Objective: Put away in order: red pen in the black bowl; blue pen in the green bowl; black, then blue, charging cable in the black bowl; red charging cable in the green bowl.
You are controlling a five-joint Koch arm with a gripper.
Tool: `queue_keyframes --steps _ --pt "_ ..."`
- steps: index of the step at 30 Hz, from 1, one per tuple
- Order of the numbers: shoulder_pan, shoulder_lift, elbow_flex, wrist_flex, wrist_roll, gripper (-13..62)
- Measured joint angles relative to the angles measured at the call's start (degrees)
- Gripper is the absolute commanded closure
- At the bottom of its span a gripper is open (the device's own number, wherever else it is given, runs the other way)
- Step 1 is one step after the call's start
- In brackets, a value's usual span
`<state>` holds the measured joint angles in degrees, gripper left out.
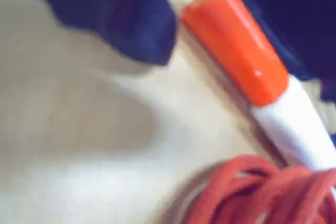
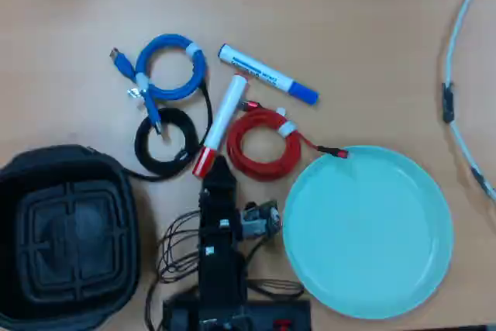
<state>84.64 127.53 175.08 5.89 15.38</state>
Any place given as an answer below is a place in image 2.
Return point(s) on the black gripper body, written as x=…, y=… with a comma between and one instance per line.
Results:
x=218, y=214

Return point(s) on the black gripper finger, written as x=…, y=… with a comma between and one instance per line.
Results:
x=220, y=176

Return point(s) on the white marker pen red cap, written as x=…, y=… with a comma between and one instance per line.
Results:
x=224, y=114

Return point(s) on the white marker pen blue cap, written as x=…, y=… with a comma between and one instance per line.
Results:
x=252, y=65

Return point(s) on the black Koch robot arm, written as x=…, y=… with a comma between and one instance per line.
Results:
x=221, y=276

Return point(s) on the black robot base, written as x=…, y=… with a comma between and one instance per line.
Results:
x=267, y=313

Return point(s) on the green round bowl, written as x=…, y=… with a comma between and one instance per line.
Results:
x=368, y=230

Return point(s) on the black square bowl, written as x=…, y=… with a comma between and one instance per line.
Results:
x=38, y=176

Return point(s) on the black tape wrap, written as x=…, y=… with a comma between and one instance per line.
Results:
x=479, y=180

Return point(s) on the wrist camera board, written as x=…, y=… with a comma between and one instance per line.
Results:
x=257, y=220

